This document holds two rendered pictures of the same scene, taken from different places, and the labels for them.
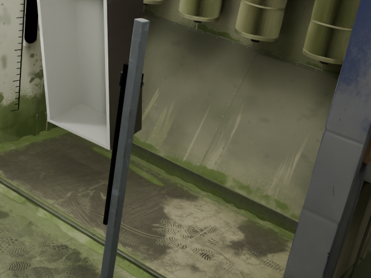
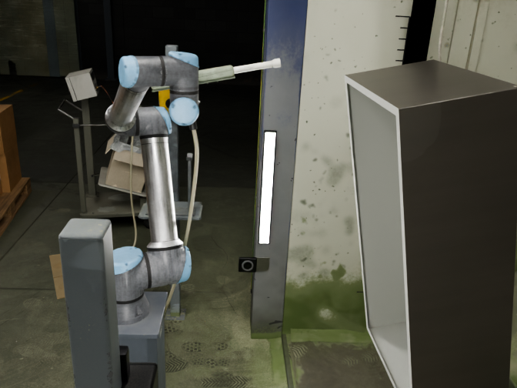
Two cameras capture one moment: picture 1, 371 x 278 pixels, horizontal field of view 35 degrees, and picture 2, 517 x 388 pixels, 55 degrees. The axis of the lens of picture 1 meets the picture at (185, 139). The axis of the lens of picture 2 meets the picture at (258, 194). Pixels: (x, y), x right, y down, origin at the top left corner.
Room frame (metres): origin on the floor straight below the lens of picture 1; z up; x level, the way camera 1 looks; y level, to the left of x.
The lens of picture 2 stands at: (2.35, -0.27, 1.90)
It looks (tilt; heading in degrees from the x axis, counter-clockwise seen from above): 22 degrees down; 54
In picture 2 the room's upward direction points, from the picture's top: 3 degrees clockwise
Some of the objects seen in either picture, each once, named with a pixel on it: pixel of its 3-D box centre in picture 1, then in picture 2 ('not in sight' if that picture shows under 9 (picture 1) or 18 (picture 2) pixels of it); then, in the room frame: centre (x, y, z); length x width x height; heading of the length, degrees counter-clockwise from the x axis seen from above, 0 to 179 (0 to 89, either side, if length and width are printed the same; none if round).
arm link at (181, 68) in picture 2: not in sight; (180, 72); (3.06, 1.16, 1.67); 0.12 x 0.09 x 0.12; 169
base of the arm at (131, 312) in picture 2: not in sight; (125, 301); (2.96, 1.47, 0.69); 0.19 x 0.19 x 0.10
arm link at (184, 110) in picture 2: not in sight; (184, 108); (3.07, 1.16, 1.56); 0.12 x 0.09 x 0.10; 61
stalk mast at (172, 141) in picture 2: not in sight; (174, 194); (3.51, 2.17, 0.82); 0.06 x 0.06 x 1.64; 58
